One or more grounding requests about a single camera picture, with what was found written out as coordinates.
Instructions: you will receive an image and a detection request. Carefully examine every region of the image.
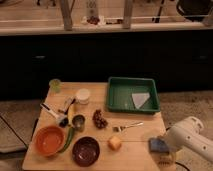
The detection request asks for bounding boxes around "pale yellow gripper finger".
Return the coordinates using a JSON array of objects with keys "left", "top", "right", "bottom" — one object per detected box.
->
[{"left": 159, "top": 152, "right": 177, "bottom": 166}]

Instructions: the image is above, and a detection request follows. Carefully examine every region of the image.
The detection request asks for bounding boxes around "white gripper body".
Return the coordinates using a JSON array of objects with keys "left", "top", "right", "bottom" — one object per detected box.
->
[{"left": 163, "top": 133, "right": 182, "bottom": 153}]

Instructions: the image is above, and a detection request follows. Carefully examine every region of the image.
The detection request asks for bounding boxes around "blue sponge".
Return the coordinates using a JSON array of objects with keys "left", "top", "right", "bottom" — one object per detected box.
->
[{"left": 148, "top": 138, "right": 169, "bottom": 153}]

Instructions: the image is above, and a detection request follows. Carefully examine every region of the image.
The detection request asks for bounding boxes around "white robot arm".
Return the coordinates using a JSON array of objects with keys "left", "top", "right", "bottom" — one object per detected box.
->
[{"left": 160, "top": 116, "right": 213, "bottom": 164}]

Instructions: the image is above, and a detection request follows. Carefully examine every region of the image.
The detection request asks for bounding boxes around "purple bowl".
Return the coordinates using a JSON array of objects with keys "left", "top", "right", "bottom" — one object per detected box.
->
[{"left": 72, "top": 137, "right": 100, "bottom": 167}]

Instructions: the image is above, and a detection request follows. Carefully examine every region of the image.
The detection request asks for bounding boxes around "orange bowl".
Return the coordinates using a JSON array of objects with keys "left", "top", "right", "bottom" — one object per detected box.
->
[{"left": 34, "top": 126, "right": 65, "bottom": 157}]

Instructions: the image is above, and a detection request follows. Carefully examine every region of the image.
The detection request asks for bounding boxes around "yellow cube block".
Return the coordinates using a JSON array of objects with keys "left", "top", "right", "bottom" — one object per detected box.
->
[{"left": 108, "top": 136, "right": 122, "bottom": 150}]

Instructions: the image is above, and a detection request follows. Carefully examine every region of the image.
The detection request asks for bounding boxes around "grey folded cloth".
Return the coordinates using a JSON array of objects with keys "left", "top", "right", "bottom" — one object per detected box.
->
[{"left": 132, "top": 93, "right": 150, "bottom": 109}]

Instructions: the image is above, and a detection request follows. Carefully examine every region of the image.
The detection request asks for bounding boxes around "metal fork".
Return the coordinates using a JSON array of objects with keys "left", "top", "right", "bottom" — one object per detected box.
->
[{"left": 112, "top": 122, "right": 144, "bottom": 132}]

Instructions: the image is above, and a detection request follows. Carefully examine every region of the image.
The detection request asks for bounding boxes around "green plastic tray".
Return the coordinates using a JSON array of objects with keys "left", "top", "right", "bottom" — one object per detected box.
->
[{"left": 106, "top": 77, "right": 160, "bottom": 114}]

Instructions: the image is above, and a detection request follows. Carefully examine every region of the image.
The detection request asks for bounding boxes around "dark grape bunch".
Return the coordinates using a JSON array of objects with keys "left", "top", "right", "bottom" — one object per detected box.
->
[{"left": 92, "top": 109, "right": 108, "bottom": 129}]

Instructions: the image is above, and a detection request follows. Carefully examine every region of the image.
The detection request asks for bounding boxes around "small metal cup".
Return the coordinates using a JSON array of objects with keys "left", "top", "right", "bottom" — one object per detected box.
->
[{"left": 72, "top": 115, "right": 85, "bottom": 132}]

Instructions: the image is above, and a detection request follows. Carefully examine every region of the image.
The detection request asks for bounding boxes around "green chili pepper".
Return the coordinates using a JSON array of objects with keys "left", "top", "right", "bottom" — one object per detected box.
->
[{"left": 59, "top": 127, "right": 75, "bottom": 153}]

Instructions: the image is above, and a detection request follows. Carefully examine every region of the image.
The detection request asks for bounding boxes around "yellow banana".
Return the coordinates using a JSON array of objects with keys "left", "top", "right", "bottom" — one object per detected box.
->
[{"left": 67, "top": 104, "right": 75, "bottom": 125}]

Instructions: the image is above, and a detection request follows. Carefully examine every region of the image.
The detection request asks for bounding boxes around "white black tool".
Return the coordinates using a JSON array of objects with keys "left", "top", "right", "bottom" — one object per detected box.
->
[{"left": 58, "top": 97, "right": 75, "bottom": 114}]

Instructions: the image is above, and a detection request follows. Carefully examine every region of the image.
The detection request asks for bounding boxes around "white dish brush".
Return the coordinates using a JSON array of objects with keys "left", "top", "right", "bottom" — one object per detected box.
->
[{"left": 41, "top": 103, "right": 68, "bottom": 127}]

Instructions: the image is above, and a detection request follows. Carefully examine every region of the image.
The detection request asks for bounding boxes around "green plastic cup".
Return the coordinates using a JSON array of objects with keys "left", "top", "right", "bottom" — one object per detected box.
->
[{"left": 49, "top": 79, "right": 61, "bottom": 93}]

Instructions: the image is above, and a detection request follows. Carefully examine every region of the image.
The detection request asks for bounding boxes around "black cable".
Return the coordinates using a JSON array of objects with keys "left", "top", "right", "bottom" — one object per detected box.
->
[{"left": 174, "top": 161, "right": 191, "bottom": 171}]

